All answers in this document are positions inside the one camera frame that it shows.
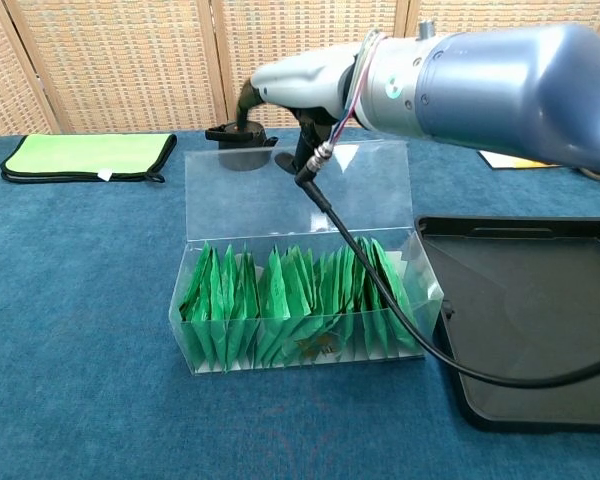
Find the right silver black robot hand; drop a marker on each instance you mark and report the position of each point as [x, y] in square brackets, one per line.
[305, 75]

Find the clear plastic box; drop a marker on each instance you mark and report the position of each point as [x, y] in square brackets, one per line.
[300, 210]

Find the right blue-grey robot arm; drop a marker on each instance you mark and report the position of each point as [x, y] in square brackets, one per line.
[505, 90]

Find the black plastic tray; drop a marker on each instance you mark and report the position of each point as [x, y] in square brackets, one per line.
[525, 310]

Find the black teapot with orange knob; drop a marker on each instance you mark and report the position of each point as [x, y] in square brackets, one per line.
[230, 135]

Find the woven folding screen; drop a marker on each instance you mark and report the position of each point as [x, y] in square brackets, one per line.
[130, 60]

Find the green cloth with black trim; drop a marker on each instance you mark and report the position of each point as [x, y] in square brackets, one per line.
[90, 152]

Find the yellow card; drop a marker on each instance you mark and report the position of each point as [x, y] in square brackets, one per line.
[540, 164]

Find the glass jar with black lid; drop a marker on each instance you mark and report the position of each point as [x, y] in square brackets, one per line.
[597, 174]

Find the blue table cloth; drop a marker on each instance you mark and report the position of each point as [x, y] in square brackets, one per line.
[80, 300]

